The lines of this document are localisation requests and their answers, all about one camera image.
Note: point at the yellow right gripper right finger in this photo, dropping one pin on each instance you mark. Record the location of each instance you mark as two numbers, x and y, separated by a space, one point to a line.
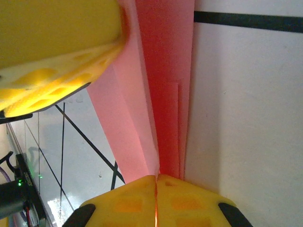
189 205

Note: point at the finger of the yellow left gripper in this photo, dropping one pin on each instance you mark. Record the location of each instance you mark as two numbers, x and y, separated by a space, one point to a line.
47 47

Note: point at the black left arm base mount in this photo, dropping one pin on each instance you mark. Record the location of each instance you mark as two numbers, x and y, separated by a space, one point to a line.
14 196

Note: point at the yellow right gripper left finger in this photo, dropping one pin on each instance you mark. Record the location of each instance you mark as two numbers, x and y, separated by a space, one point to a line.
123 205

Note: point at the pink paper sheet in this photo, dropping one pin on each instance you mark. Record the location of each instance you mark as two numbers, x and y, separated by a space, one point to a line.
165 71

